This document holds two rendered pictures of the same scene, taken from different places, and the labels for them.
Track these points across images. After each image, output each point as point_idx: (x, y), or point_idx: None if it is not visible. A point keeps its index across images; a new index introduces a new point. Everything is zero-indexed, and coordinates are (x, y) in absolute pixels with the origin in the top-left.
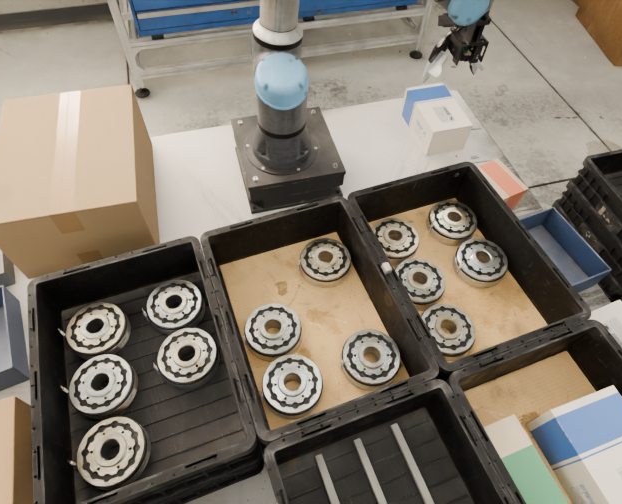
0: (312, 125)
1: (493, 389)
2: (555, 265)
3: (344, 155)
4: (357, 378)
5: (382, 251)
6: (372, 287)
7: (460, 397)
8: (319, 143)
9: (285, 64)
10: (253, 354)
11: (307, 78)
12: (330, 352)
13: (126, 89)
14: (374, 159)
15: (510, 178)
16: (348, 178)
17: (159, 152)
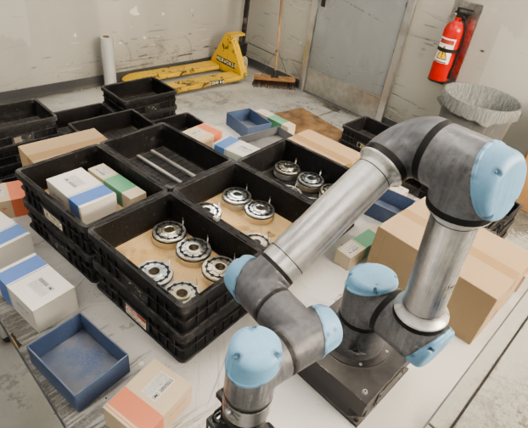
0: (352, 374)
1: None
2: (109, 248)
3: (311, 413)
4: (208, 202)
5: (222, 227)
6: None
7: (160, 185)
8: (329, 356)
9: (377, 279)
10: None
11: (352, 283)
12: (227, 216)
13: (492, 293)
14: (279, 422)
15: (124, 413)
16: (290, 384)
17: (454, 340)
